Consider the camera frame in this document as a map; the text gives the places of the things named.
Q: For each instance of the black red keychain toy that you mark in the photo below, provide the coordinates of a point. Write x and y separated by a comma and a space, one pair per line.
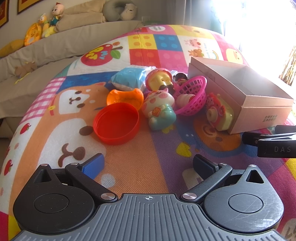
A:
180, 78

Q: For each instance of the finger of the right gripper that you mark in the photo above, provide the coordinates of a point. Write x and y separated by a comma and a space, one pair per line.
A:
284, 129
250, 138

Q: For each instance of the grey bear neck pillow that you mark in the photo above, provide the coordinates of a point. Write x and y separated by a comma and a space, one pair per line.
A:
119, 10

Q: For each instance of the pink pig toy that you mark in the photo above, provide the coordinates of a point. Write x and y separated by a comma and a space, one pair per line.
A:
158, 108

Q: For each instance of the small brown plush toy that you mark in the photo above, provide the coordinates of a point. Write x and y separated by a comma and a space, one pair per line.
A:
23, 70

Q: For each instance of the folded beige blanket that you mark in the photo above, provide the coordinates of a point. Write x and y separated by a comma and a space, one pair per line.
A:
87, 13

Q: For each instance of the framed red picture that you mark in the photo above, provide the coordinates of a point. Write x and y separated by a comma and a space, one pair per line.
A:
4, 12
25, 4

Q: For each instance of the pink gold cupcake toy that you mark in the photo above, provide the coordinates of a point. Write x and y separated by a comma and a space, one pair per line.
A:
159, 79

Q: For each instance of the yellow tiger plush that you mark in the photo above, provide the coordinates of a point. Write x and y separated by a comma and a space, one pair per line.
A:
35, 31

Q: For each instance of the pink plastic net scoop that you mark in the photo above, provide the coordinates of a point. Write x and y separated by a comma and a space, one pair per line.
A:
196, 86

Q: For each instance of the blue white tissue pack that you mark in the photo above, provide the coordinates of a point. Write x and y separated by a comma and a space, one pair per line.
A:
131, 77

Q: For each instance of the orange plastic toy piece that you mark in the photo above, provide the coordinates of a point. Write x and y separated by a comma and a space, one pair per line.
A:
134, 97

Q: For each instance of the cartoon boy doll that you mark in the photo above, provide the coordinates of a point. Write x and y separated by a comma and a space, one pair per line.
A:
50, 25

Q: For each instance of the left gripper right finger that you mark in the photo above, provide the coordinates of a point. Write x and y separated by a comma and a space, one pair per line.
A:
213, 175

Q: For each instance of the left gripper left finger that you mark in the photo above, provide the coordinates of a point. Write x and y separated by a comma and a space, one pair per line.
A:
82, 176

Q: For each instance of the colourful cartoon play mat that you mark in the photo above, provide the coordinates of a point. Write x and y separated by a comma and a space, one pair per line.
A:
57, 128

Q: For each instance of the red plastic lid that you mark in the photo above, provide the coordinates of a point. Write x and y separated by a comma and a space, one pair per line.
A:
116, 124

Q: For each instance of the yellow toy camera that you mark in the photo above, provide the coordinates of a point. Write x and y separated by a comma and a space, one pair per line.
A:
219, 114

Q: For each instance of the pink cardboard box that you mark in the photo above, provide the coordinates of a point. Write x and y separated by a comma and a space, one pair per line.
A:
257, 102

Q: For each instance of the beige sofa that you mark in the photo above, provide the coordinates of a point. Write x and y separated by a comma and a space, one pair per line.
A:
51, 55

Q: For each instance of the yellow pillow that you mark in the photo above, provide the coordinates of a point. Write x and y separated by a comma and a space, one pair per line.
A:
11, 47

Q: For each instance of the cream swirl toy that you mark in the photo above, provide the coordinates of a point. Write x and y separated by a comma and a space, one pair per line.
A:
183, 99

